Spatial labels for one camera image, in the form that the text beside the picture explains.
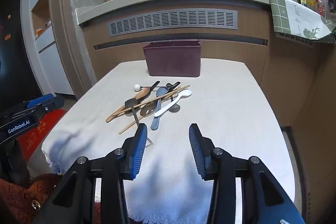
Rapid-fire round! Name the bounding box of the red floor mat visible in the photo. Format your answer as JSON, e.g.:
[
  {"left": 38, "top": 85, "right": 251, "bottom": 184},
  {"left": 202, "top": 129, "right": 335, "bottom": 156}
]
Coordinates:
[{"left": 16, "top": 109, "right": 67, "bottom": 161}]

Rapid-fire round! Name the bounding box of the rust fleece garment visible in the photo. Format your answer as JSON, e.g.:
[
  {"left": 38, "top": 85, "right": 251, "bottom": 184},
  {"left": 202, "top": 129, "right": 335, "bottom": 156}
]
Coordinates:
[{"left": 0, "top": 174, "right": 101, "bottom": 224}]

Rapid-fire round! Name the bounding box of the wooden chopstick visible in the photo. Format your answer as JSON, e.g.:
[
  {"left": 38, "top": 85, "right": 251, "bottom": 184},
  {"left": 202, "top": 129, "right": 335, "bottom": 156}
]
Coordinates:
[
  {"left": 119, "top": 88, "right": 182, "bottom": 134},
  {"left": 112, "top": 85, "right": 191, "bottom": 117}
]

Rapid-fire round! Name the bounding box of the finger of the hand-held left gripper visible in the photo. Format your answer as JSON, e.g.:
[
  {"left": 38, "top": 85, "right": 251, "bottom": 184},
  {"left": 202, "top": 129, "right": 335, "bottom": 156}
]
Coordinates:
[
  {"left": 38, "top": 96, "right": 66, "bottom": 119},
  {"left": 26, "top": 93, "right": 55, "bottom": 107}
]

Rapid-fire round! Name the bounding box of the purple plastic utensil container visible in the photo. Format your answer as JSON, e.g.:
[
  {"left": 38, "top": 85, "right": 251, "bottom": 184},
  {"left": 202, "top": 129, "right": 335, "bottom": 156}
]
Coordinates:
[{"left": 142, "top": 40, "right": 202, "bottom": 78}]

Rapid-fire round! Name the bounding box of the green checkered cloth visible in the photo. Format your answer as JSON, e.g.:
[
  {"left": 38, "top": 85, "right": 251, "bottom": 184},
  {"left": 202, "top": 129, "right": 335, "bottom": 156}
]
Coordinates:
[{"left": 268, "top": 0, "right": 336, "bottom": 45}]

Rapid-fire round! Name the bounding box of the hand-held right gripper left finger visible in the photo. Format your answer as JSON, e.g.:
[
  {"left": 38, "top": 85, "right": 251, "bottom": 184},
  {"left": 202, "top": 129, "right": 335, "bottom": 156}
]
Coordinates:
[{"left": 33, "top": 123, "right": 148, "bottom": 224}]

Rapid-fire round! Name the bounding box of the small grey vent grille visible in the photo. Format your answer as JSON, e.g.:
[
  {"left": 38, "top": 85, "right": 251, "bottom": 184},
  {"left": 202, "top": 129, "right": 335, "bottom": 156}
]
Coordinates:
[{"left": 275, "top": 31, "right": 315, "bottom": 48}]

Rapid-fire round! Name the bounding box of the white shelf cabinet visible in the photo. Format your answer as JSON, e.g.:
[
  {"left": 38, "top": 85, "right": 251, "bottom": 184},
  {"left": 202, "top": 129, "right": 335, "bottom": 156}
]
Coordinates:
[{"left": 20, "top": 0, "right": 77, "bottom": 96}]

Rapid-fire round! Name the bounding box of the white ball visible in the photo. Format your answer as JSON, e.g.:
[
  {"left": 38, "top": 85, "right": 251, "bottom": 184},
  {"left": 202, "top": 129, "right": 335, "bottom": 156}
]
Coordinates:
[{"left": 134, "top": 81, "right": 161, "bottom": 92}]

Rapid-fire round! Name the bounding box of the white plastic spoon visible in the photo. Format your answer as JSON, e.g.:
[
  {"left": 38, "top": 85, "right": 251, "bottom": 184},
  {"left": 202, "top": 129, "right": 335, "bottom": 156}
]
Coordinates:
[{"left": 154, "top": 89, "right": 193, "bottom": 118}]

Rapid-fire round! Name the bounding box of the white tablecloth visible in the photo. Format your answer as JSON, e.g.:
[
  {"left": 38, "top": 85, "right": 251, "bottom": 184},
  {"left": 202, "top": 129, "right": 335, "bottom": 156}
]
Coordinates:
[{"left": 41, "top": 61, "right": 296, "bottom": 224}]

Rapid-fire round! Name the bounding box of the black refrigerator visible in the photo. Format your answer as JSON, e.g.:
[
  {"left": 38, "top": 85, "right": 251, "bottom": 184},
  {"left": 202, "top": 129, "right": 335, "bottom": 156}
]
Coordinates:
[{"left": 0, "top": 0, "right": 46, "bottom": 112}]

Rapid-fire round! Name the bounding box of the metal spoon black handle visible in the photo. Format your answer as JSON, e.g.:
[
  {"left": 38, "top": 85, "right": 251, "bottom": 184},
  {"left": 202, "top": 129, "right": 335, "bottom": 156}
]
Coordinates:
[{"left": 165, "top": 81, "right": 181, "bottom": 112}]

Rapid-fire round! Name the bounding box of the black spatula metal handle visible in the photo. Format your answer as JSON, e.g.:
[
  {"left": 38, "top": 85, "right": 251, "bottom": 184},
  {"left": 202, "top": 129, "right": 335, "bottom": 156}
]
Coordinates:
[{"left": 124, "top": 98, "right": 154, "bottom": 148}]

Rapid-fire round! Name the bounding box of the wooden spoon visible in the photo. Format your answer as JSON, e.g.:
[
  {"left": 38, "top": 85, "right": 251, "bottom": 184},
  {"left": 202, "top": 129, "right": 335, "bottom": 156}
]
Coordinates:
[{"left": 106, "top": 88, "right": 152, "bottom": 123}]

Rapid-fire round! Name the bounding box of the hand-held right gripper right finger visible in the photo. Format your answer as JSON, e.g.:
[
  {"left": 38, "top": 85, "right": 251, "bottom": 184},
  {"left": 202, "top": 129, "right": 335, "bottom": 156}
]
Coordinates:
[{"left": 188, "top": 123, "right": 306, "bottom": 224}]

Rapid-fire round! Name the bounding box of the blue-grey plastic spoon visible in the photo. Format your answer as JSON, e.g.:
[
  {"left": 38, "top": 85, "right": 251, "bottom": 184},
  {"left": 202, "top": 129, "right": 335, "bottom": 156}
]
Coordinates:
[{"left": 150, "top": 87, "right": 169, "bottom": 131}]

